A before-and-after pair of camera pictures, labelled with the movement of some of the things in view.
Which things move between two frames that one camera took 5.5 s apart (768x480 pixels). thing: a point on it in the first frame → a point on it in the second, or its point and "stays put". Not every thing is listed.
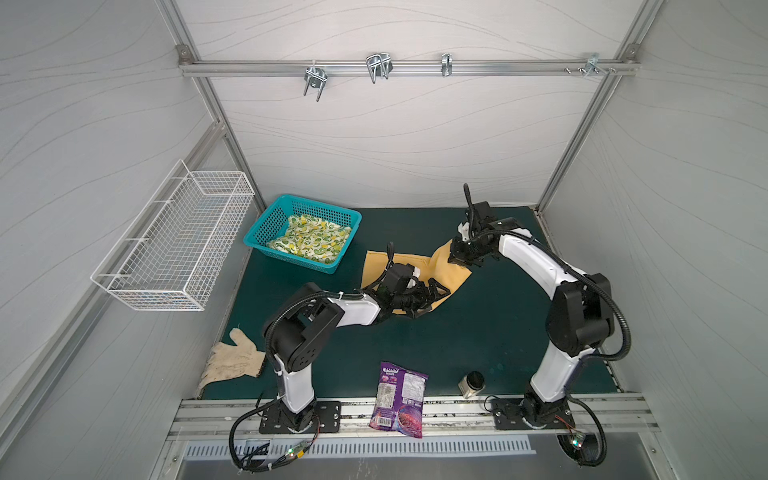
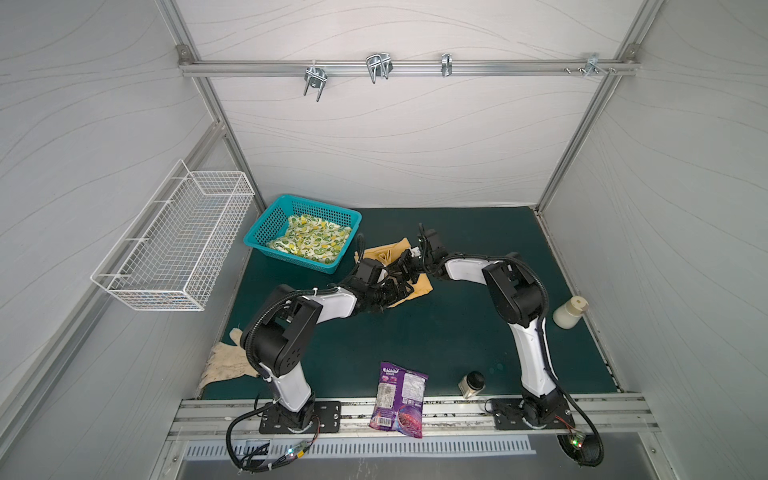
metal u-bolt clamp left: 316,77 stays put
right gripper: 463,253 → 429,253
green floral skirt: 312,239 stays put
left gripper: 424,302 → 392,295
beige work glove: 229,360 stays put
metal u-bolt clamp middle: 379,65 stays put
